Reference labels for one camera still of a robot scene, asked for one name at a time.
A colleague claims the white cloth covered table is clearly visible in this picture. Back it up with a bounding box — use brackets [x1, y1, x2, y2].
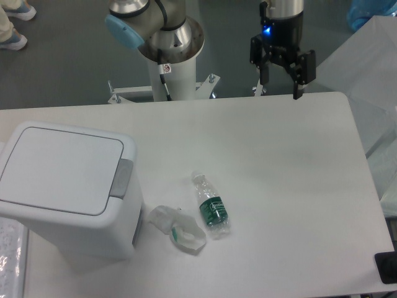
[315, 14, 397, 224]

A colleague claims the black cable on pedestal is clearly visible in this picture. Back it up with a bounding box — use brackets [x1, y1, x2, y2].
[156, 48, 172, 102]

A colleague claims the clear bubble wrap sheet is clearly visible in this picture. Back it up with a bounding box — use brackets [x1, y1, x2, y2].
[1, 217, 29, 297]

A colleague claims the silver robot arm blue cap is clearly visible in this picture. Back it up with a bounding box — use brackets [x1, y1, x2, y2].
[105, 1, 205, 64]

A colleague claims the clear bottle green label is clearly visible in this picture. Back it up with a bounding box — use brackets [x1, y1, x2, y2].
[191, 171, 230, 240]

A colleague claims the white plastic trash can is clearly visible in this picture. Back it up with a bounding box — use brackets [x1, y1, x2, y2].
[1, 121, 144, 259]

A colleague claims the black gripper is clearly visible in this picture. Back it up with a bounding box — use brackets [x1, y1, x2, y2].
[250, 12, 316, 100]

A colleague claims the crumpled white plastic wrapper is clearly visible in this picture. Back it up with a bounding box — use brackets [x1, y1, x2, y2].
[147, 205, 207, 255]

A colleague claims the blue plastic bag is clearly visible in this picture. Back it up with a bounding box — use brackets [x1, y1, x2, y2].
[347, 0, 396, 32]

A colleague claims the black device at table edge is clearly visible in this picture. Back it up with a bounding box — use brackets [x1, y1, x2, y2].
[375, 251, 397, 284]

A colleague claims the right blue white sneaker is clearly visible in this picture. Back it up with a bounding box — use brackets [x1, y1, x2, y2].
[0, 29, 27, 51]

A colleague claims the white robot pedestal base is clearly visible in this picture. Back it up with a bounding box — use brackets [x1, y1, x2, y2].
[107, 52, 221, 104]

